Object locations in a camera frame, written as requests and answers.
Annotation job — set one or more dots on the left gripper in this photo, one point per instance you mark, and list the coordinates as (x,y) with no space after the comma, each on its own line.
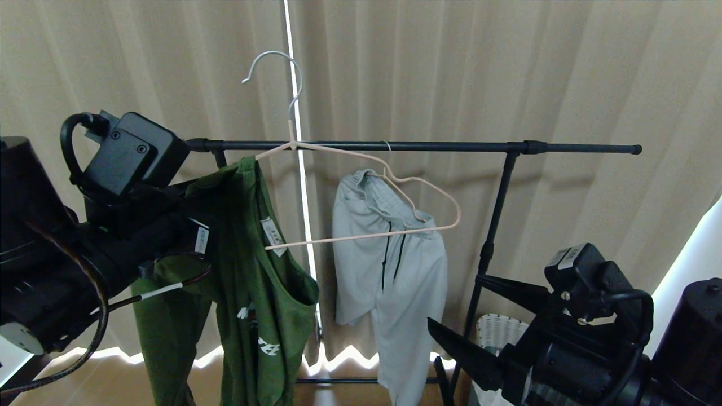
(163,242)

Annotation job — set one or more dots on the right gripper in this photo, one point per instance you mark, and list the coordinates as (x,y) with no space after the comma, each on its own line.
(564,372)

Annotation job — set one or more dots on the green garment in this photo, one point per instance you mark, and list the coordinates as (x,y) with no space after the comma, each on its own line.
(242,203)

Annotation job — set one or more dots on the pale grey shorts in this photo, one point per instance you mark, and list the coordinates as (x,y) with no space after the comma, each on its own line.
(406,282)

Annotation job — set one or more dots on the pink clothes hanger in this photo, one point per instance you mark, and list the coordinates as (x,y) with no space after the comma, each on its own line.
(291,132)
(406,200)

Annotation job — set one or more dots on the white laundry basket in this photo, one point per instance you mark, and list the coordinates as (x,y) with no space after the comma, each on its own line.
(496,332)

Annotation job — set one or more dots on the black clothes rack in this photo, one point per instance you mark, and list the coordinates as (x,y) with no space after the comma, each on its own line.
(451,146)

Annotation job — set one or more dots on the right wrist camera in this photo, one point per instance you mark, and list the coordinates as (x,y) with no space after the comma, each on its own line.
(581,270)

